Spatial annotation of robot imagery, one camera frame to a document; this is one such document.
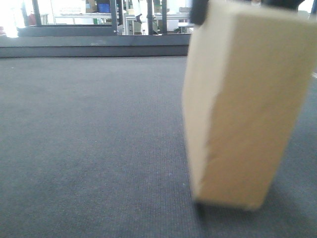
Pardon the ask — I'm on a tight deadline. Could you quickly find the dark grey conveyor belt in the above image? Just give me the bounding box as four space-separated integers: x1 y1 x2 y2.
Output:
0 57 317 238

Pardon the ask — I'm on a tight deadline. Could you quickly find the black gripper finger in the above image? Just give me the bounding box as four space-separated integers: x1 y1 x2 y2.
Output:
192 0 208 25

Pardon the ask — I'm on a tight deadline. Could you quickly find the dark conveyor side rail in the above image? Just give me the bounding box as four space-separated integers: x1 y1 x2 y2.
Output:
0 34 191 58

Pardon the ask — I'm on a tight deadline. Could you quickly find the tall brown cardboard box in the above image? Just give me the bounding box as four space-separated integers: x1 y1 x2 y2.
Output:
182 0 317 210

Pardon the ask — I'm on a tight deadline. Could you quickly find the blue background storage bin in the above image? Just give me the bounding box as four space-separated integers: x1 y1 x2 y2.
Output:
97 3 110 13

